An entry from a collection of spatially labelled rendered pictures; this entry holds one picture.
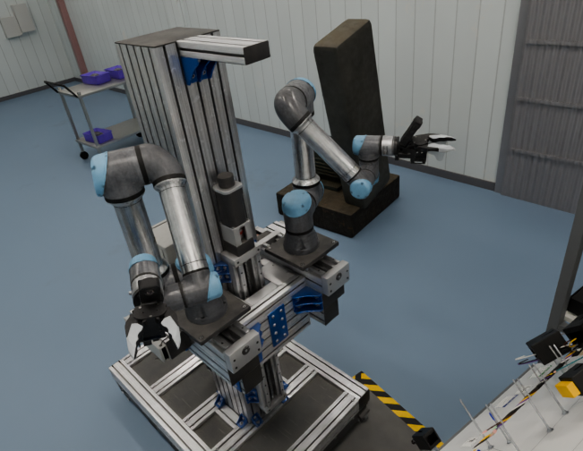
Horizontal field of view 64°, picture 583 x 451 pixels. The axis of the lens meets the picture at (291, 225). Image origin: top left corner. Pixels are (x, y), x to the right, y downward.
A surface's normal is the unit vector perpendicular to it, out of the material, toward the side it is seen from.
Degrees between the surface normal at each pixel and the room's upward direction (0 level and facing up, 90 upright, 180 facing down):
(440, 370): 0
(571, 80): 90
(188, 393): 0
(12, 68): 90
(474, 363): 0
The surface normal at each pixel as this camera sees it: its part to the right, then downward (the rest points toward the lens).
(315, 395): -0.11, -0.84
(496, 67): -0.70, 0.44
